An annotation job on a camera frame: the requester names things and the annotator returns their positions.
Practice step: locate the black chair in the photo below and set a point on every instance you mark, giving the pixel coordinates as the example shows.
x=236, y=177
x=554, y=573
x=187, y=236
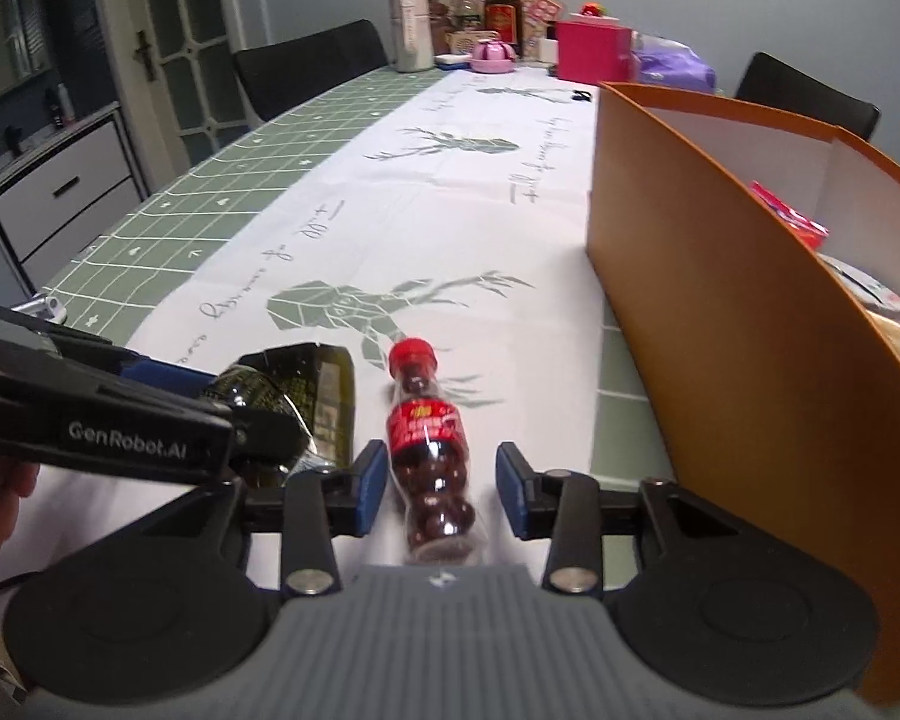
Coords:
x=307, y=67
x=810, y=94

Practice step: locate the silver metal clamp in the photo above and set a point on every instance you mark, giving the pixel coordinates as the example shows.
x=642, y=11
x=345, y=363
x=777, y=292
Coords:
x=45, y=307

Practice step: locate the small bottle of chocolate balls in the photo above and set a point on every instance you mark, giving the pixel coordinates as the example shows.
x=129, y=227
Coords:
x=427, y=457

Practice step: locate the orange cardboard box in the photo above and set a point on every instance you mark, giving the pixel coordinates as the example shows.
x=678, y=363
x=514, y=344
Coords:
x=720, y=300

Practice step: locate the glass panel door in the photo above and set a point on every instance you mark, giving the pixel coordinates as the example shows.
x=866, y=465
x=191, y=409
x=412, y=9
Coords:
x=187, y=37

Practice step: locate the white deer print table runner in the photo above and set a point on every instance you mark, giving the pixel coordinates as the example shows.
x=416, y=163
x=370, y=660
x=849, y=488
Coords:
x=390, y=240

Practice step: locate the silver snack bag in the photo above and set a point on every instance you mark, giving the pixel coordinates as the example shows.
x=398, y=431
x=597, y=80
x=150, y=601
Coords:
x=866, y=285

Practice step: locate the purple packet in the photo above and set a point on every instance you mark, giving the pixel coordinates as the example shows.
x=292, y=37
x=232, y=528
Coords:
x=675, y=64

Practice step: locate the white plastic bottle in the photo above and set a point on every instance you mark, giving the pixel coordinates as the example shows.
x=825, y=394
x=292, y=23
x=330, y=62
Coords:
x=411, y=22

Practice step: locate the brown glass bottle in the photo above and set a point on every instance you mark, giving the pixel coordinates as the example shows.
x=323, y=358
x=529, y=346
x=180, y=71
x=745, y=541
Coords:
x=502, y=15

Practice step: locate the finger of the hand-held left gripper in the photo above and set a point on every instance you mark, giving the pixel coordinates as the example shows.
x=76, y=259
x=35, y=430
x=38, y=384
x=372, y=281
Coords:
x=161, y=376

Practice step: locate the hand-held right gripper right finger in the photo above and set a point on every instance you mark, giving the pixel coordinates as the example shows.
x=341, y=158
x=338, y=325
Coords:
x=510, y=493

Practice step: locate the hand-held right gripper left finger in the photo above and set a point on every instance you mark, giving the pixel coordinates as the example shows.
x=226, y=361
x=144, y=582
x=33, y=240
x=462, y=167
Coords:
x=371, y=489

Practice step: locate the pink box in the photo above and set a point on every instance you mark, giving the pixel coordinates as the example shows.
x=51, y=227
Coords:
x=592, y=52

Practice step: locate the beige small box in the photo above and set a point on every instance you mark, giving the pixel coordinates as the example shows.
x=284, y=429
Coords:
x=465, y=41

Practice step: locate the person's left hand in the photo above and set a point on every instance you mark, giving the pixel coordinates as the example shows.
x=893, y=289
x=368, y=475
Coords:
x=0, y=517

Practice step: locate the red snack packet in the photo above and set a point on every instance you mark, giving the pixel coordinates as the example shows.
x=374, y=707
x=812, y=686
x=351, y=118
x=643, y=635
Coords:
x=791, y=217

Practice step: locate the green grid tablecloth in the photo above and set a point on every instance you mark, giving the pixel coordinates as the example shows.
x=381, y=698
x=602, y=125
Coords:
x=217, y=195

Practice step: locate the pink round container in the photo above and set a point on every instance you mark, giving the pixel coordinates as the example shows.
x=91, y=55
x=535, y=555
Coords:
x=492, y=56

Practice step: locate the dark green snack packet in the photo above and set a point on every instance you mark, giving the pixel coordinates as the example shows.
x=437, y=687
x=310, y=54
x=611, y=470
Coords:
x=315, y=390

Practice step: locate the white drawer cabinet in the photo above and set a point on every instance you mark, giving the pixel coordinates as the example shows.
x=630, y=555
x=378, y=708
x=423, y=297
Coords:
x=60, y=195

